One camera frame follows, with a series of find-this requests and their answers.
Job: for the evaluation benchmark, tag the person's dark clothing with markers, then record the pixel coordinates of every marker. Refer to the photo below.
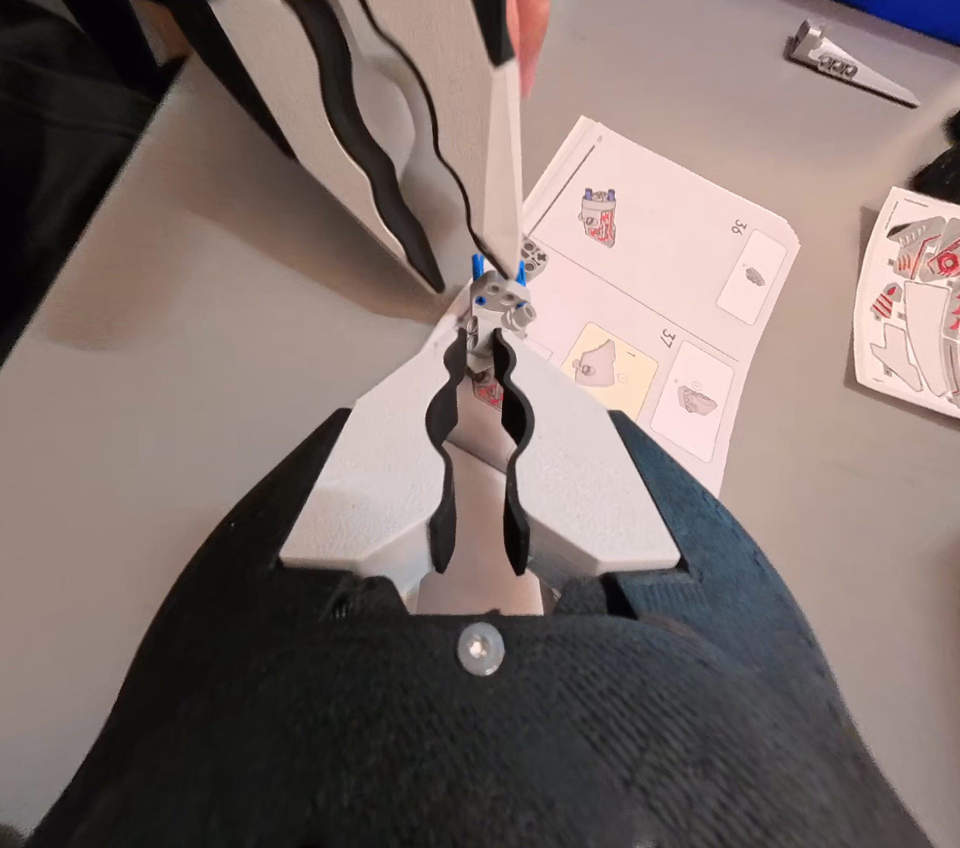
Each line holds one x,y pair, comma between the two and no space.
45,187

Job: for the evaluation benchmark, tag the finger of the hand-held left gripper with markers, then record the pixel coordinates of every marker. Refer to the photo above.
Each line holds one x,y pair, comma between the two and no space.
427,0
285,60

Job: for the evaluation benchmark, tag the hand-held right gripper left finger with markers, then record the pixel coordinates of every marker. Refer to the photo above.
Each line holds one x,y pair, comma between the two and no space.
360,488

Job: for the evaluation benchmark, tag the grey wedge brick separator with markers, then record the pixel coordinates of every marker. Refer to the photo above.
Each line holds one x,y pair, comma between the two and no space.
840,60

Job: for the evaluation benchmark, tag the wooden pillar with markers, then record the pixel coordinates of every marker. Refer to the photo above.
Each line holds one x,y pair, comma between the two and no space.
161,34

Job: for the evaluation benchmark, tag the grey toy brick assembly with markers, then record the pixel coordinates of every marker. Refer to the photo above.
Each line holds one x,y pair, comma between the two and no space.
499,308

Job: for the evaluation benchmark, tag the black toy tire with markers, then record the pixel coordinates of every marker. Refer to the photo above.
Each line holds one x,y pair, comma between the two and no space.
952,124
941,172

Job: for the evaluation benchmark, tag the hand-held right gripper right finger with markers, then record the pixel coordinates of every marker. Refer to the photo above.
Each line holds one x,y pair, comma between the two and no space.
592,488

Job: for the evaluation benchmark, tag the toy sticker sheet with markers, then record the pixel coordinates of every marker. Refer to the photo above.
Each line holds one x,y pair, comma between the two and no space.
915,308

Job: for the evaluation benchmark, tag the white instruction booklet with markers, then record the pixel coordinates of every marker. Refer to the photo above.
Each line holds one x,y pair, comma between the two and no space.
660,278

